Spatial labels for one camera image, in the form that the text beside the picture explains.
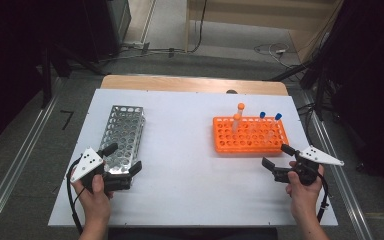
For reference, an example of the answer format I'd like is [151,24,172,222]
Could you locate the black metal stand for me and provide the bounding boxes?
[39,43,109,109]
[266,61,336,122]

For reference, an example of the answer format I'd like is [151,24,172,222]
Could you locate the white table board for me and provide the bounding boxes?
[48,88,339,228]

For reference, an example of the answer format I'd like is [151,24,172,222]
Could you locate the hand-held gripper black cable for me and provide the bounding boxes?
[315,166,330,224]
[65,154,91,235]

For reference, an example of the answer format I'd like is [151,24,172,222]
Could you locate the left hand-held gripper black cable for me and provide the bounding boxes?
[65,154,91,235]

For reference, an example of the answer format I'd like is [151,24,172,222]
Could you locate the black cabinet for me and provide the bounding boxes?
[83,0,133,64]

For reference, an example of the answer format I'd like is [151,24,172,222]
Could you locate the wooden table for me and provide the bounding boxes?
[99,74,289,97]

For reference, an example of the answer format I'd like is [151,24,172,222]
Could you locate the person's dark clothing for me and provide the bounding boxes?
[107,227,279,240]

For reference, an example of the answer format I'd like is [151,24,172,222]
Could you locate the right hand-held gripper black cable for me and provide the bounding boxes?
[315,166,330,224]

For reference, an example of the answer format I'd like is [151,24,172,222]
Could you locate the metal floor rail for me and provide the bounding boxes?
[0,78,64,234]
[299,91,375,240]

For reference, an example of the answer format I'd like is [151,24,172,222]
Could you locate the orange test tube rack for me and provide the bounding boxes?
[212,115,290,158]

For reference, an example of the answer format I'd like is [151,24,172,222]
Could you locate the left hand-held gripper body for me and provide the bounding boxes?
[69,147,133,193]

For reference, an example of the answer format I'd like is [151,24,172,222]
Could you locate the person's right hand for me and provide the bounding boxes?
[285,160,324,220]

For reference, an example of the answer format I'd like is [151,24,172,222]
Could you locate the white floor cable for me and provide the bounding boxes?
[253,42,301,69]

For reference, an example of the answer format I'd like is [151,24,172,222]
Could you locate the hanging black cable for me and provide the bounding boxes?
[186,0,208,54]

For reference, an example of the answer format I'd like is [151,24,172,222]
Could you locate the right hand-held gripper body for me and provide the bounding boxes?
[273,145,345,187]

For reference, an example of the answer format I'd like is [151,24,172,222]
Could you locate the blue-capped test tube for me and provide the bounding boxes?
[265,112,283,143]
[251,111,267,134]

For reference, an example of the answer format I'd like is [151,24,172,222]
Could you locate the person's left hand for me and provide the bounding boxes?
[71,173,114,228]

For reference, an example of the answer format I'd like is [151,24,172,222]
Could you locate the metal test tube rack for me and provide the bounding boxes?
[98,104,147,176]

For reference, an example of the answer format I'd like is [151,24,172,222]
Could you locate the dark curtain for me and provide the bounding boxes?
[0,0,89,158]
[313,0,384,201]

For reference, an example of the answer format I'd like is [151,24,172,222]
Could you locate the grey floor cables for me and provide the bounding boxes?
[99,41,188,64]

